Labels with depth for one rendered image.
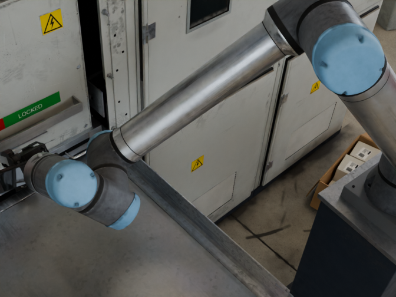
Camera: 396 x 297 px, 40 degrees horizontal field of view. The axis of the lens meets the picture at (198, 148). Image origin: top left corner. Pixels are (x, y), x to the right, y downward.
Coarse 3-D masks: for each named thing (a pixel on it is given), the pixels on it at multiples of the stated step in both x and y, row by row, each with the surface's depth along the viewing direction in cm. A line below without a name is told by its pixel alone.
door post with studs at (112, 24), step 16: (112, 0) 130; (112, 16) 133; (112, 32) 136; (112, 48) 140; (112, 64) 143; (112, 80) 147; (112, 96) 151; (112, 112) 154; (128, 112) 159; (112, 128) 158
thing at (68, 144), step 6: (96, 126) 158; (84, 132) 156; (96, 132) 159; (72, 138) 154; (78, 138) 155; (84, 138) 157; (60, 144) 152; (66, 144) 153; (72, 144) 155; (78, 144) 157; (84, 144) 158; (48, 150) 150; (54, 150) 151; (60, 150) 152; (66, 150) 154; (72, 150) 156; (78, 150) 158; (66, 156) 156; (6, 192) 147
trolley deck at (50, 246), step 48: (0, 240) 138; (48, 240) 139; (96, 240) 140; (144, 240) 141; (192, 240) 142; (0, 288) 129; (48, 288) 130; (96, 288) 131; (144, 288) 131; (192, 288) 132; (240, 288) 133
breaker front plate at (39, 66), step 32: (32, 0) 120; (64, 0) 126; (0, 32) 119; (32, 32) 125; (64, 32) 131; (0, 64) 124; (32, 64) 130; (64, 64) 137; (0, 96) 129; (32, 96) 136; (64, 96) 143; (64, 128) 150
